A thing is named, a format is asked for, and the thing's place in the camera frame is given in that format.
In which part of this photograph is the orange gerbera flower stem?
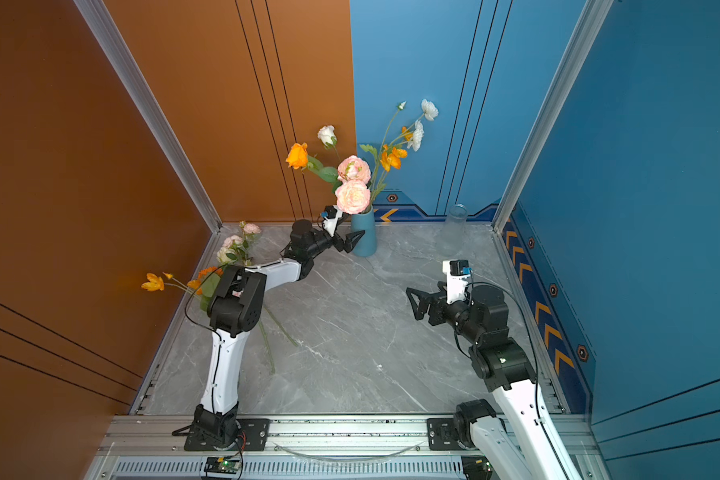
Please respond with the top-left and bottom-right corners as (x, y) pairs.
(187, 267), (223, 312)

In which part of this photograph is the white ranunculus flower stem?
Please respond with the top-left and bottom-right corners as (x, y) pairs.
(371, 99), (439, 198)

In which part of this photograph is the right green circuit board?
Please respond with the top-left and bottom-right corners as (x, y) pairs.
(461, 456), (494, 480)

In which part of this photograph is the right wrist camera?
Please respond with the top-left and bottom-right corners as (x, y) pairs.
(442, 259), (472, 304)

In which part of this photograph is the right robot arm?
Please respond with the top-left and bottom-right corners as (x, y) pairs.
(406, 282), (582, 479)

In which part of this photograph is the left green circuit board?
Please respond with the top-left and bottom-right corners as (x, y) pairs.
(201, 456), (244, 480)

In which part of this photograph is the aluminium front rail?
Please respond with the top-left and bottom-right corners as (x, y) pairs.
(83, 413), (613, 480)

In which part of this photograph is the orange poppy flower stem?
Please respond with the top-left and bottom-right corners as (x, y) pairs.
(371, 127), (414, 195)

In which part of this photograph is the yellow poppy flower stem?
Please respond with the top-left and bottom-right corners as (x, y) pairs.
(140, 272), (194, 294)

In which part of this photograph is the green circuit board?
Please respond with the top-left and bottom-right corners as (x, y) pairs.
(461, 456), (494, 480)
(201, 456), (244, 480)

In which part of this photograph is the left aluminium corner post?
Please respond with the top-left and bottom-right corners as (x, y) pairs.
(74, 0), (222, 232)

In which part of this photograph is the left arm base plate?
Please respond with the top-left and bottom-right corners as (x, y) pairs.
(183, 418), (270, 452)

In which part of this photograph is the clear glass vase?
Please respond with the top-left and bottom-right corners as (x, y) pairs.
(436, 204), (468, 257)

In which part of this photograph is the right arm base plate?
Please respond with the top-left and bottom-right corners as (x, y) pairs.
(426, 417), (460, 451)

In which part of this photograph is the small pink rose spray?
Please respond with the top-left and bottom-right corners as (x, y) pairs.
(216, 221), (299, 375)

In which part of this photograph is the teal ceramic vase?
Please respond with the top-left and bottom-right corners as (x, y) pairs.
(351, 206), (377, 257)

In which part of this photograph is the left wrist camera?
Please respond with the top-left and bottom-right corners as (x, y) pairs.
(320, 205), (344, 237)

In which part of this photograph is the aluminium corner post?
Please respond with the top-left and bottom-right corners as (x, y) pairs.
(492, 0), (614, 234)
(74, 0), (222, 232)

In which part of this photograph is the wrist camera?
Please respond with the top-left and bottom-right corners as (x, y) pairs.
(320, 205), (344, 237)
(442, 259), (472, 304)

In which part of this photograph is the right aluminium corner post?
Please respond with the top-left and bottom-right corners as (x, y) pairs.
(492, 0), (614, 234)

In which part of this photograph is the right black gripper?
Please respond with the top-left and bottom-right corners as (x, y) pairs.
(406, 279), (484, 347)

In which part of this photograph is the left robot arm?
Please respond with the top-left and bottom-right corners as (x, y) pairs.
(172, 206), (365, 451)

